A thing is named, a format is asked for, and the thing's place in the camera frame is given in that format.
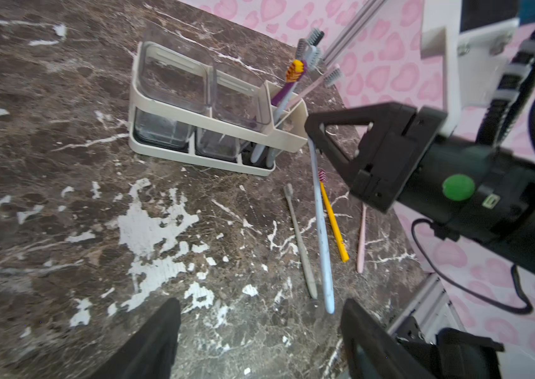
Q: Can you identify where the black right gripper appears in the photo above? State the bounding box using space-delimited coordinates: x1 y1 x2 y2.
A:
305 102 535 242

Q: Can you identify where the aluminium front rail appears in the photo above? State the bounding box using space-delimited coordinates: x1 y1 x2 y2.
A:
387 274 466 344

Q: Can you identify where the yellow toothbrush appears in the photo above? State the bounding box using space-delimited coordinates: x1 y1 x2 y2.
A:
318 169 350 262

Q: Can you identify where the light blue angled toothbrush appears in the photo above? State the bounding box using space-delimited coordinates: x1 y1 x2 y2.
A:
274 46 321 129

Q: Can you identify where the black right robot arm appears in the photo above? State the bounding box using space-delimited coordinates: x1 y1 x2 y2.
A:
305 1 535 315

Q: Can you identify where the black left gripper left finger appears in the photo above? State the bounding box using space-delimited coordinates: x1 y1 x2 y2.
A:
91 298 181 379

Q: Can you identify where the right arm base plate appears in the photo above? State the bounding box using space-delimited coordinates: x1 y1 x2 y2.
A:
394 317 505 378

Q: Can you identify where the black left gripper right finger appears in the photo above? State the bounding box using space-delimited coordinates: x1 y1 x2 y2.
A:
340 298 433 378

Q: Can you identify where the cream toothbrush holder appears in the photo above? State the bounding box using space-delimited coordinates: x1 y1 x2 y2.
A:
128 22 308 176

